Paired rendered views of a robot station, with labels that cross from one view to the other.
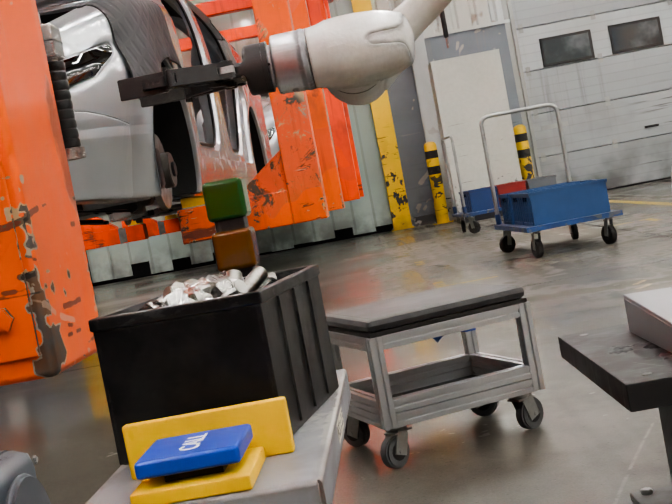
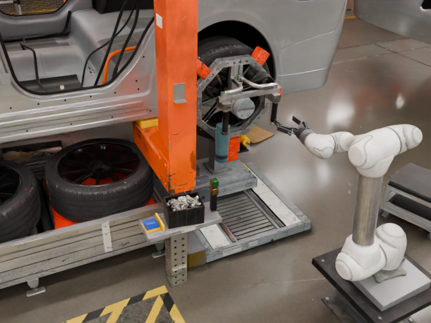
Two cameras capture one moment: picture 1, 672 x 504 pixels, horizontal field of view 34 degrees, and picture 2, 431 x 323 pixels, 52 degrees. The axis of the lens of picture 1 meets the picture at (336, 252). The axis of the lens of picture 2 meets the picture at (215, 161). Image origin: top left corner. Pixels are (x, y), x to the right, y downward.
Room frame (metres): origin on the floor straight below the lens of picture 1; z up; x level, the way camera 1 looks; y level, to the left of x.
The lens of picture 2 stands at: (0.10, -1.62, 2.03)
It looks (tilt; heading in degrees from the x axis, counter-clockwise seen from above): 32 degrees down; 59
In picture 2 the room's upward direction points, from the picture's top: 2 degrees clockwise
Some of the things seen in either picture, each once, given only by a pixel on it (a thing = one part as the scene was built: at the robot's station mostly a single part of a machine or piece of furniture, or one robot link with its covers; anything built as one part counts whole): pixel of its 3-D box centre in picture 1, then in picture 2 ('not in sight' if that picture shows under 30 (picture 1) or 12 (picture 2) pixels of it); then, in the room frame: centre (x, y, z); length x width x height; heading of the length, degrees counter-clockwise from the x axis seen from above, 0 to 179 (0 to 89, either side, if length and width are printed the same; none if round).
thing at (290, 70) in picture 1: (290, 62); (308, 138); (1.66, 0.01, 0.83); 0.09 x 0.06 x 0.09; 177
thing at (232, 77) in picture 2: not in sight; (229, 81); (1.42, 0.49, 1.03); 0.19 x 0.18 x 0.11; 87
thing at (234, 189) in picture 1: (226, 199); (214, 182); (1.11, 0.10, 0.64); 0.04 x 0.04 x 0.04; 87
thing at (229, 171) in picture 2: not in sight; (217, 156); (1.53, 0.78, 0.32); 0.40 x 0.30 x 0.28; 177
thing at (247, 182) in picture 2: not in sight; (216, 177); (1.54, 0.78, 0.13); 0.50 x 0.36 x 0.10; 177
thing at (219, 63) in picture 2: not in sight; (232, 98); (1.53, 0.61, 0.85); 0.54 x 0.07 x 0.54; 177
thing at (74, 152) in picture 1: (61, 108); (274, 112); (1.68, 0.36, 0.83); 0.04 x 0.04 x 0.16
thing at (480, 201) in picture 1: (502, 176); not in sight; (10.86, -1.73, 0.48); 1.00 x 0.61 x 0.96; 94
